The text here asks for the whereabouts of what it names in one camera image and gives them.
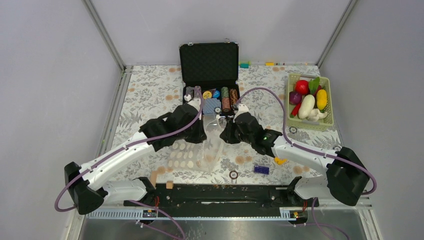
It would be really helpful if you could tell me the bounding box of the clear dotted zip top bag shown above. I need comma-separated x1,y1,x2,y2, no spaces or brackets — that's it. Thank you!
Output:
167,115,225,172

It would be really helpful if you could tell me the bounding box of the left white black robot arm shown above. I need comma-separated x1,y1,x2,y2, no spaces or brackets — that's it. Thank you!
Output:
59,97,207,215

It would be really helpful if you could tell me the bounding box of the purple toy onion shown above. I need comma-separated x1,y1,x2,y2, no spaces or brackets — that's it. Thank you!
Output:
288,91,303,105

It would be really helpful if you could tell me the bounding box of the black poker chip case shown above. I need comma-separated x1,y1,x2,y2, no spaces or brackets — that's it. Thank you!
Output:
179,41,240,121

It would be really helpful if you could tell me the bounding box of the yellow triangular plastic tool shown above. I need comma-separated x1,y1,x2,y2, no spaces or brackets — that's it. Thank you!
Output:
273,157,288,166

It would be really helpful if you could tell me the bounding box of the yellow toy corn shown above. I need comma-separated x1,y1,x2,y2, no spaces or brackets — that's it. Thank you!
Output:
316,89,328,111

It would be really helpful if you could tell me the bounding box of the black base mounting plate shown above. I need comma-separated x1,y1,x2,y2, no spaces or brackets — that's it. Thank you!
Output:
140,183,319,218

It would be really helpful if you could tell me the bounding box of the green plastic basket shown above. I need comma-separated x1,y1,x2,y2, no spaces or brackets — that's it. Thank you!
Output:
285,73,334,131

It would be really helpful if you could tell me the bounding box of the green toy block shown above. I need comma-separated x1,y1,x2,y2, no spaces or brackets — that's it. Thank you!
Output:
239,61,251,69

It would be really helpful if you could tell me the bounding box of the small wooden cube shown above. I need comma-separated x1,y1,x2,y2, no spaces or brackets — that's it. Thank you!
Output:
165,180,174,190

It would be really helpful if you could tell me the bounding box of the red toy tomato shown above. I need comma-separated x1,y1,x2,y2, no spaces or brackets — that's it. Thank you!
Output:
294,79,310,96

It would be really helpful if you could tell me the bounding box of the wooden cone block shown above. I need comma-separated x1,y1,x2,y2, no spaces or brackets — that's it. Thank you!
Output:
149,170,158,188

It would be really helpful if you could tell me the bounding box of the floral table mat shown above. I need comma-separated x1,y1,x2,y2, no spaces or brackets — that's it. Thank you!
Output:
112,65,320,185

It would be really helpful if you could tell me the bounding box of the green toy leaf vegetable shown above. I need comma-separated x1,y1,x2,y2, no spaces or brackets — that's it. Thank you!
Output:
308,77,321,95

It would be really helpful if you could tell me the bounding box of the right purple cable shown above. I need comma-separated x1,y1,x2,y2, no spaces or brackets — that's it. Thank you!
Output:
234,87,378,240

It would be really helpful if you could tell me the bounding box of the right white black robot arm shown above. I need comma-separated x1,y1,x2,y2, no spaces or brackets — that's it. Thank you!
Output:
220,104,371,207

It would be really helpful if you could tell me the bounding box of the blue toy brick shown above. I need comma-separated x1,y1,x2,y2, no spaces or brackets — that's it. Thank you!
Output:
253,165,270,175

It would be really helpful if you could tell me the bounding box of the white toy mushroom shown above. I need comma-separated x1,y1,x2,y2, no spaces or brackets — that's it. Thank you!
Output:
306,108,328,122

